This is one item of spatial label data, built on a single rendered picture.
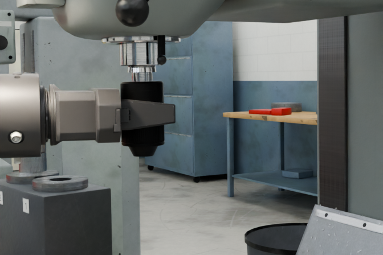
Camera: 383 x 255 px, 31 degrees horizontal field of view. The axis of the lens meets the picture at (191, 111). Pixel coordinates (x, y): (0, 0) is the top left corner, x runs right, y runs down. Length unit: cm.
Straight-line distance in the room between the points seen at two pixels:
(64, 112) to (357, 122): 48
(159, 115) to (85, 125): 8
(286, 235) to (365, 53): 205
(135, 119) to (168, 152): 788
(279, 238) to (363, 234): 199
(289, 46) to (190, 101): 136
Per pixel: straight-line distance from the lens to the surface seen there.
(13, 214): 116
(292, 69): 748
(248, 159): 824
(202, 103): 803
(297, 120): 608
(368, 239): 100
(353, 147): 102
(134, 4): 60
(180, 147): 828
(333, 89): 104
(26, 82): 71
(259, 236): 292
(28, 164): 119
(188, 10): 69
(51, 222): 106
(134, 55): 72
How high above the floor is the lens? 127
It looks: 3 degrees down
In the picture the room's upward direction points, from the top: 1 degrees counter-clockwise
